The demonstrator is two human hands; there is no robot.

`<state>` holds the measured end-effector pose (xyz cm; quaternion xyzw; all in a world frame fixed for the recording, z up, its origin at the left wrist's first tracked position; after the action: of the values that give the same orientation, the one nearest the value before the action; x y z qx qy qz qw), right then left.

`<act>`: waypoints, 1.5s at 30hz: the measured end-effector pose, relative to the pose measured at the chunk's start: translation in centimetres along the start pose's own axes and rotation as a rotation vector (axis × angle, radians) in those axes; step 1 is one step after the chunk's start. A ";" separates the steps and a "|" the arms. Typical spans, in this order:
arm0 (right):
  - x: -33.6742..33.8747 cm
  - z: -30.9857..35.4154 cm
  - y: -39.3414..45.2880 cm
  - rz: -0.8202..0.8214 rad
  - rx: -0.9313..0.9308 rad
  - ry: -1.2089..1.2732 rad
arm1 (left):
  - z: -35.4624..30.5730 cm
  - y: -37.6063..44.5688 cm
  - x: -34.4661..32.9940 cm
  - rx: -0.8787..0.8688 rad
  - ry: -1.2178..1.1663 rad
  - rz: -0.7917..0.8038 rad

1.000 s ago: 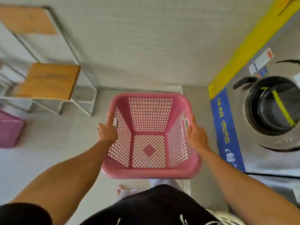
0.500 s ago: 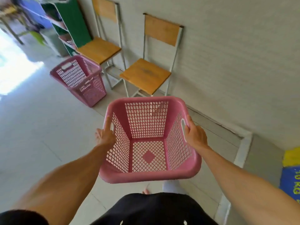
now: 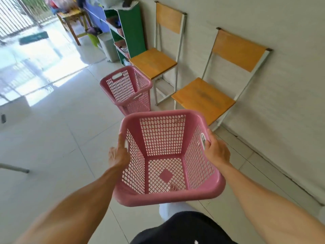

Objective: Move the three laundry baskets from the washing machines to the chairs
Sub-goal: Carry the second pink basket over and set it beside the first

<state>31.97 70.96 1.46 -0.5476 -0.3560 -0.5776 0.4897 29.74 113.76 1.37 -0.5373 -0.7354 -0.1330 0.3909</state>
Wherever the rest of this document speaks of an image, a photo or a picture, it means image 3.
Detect small pink storage tray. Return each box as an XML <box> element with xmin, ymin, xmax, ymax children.
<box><xmin>114</xmin><ymin>40</ymin><xmax>130</xmax><ymax>59</ymax></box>
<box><xmin>106</xmin><ymin>19</ymin><xmax>124</xmax><ymax>36</ymax></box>

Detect person's grey trousers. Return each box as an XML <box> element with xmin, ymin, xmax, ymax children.
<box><xmin>158</xmin><ymin>202</ymin><xmax>201</xmax><ymax>221</ymax></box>

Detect pink square laundry basket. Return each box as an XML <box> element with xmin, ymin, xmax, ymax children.
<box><xmin>113</xmin><ymin>110</ymin><xmax>226</xmax><ymax>207</ymax></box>
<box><xmin>99</xmin><ymin>65</ymin><xmax>153</xmax><ymax>116</ymax></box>

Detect green and white shelf unit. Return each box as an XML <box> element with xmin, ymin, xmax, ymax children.
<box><xmin>103</xmin><ymin>1</ymin><xmax>147</xmax><ymax>66</ymax></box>

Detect green door mat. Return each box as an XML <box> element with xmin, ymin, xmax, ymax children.
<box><xmin>19</xmin><ymin>31</ymin><xmax>49</xmax><ymax>45</ymax></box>

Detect person's right hand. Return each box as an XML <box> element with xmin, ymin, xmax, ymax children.
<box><xmin>204</xmin><ymin>128</ymin><xmax>231</xmax><ymax>167</ymax></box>

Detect colourful plastic bag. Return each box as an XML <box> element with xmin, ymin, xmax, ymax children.
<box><xmin>43</xmin><ymin>0</ymin><xmax>77</xmax><ymax>13</ymax></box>

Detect grey plastic trash bin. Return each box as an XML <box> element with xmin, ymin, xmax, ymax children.
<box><xmin>97</xmin><ymin>32</ymin><xmax>119</xmax><ymax>63</ymax></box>

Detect wooden chair white metal frame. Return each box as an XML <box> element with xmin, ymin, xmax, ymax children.
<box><xmin>171</xmin><ymin>27</ymin><xmax>274</xmax><ymax>133</ymax></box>
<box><xmin>129</xmin><ymin>1</ymin><xmax>188</xmax><ymax>106</ymax></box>

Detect white plastic bag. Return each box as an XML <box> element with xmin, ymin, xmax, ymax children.
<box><xmin>95</xmin><ymin>0</ymin><xmax>125</xmax><ymax>7</ymax></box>

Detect person's black shirt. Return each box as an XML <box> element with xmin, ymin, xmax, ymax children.
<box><xmin>129</xmin><ymin>211</ymin><xmax>238</xmax><ymax>244</ymax></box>

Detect person's left forearm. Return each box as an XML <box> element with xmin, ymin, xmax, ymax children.
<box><xmin>15</xmin><ymin>164</ymin><xmax>127</xmax><ymax>244</ymax></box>

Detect grey metal railing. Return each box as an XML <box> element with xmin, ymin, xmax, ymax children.
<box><xmin>0</xmin><ymin>0</ymin><xmax>51</xmax><ymax>40</ymax></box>

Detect small wooden table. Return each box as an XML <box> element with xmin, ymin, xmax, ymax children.
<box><xmin>56</xmin><ymin>8</ymin><xmax>93</xmax><ymax>46</ymax></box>

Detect person's right forearm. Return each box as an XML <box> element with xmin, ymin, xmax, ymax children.
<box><xmin>218</xmin><ymin>161</ymin><xmax>325</xmax><ymax>244</ymax></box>

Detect person's left hand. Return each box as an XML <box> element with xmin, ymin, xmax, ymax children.
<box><xmin>108</xmin><ymin>132</ymin><xmax>131</xmax><ymax>169</ymax></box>

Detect white papers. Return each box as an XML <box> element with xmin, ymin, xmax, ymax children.
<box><xmin>103</xmin><ymin>1</ymin><xmax>139</xmax><ymax>11</ymax></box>

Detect blue cabinet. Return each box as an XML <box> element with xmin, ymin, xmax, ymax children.
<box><xmin>82</xmin><ymin>0</ymin><xmax>111</xmax><ymax>33</ymax></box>

